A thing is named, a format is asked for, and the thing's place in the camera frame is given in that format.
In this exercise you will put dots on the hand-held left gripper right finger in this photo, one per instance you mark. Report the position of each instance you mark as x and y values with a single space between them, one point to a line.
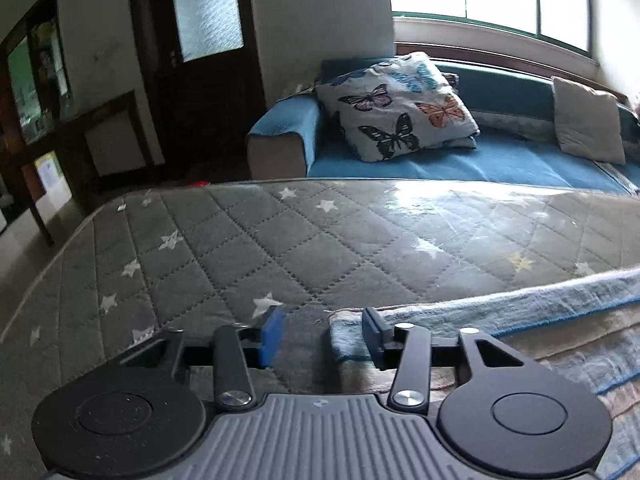
373 337

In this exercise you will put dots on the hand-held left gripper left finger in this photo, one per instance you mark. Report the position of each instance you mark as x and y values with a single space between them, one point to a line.
273 334

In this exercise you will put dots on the blue beige striped garment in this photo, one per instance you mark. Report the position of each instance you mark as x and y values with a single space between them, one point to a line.
550 310

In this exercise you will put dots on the grey star quilted mat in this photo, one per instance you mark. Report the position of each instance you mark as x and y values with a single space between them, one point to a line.
250 240

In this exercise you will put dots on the blue sofa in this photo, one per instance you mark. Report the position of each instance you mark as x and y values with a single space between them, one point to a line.
450 160

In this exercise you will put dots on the butterfly print pillow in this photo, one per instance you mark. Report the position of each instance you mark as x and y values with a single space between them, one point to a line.
395 105

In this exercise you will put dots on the dark wooden glass door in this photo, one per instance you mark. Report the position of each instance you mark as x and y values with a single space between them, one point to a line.
200 100

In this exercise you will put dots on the white cardboard box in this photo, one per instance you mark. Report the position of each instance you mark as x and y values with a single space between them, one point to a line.
51 175

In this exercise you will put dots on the dark wooden side table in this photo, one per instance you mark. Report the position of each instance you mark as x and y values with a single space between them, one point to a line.
75 125

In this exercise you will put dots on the beige pillow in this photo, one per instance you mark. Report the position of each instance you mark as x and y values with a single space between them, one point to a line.
587 120

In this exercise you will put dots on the wooden display cabinet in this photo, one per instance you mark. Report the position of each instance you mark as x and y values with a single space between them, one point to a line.
35 70

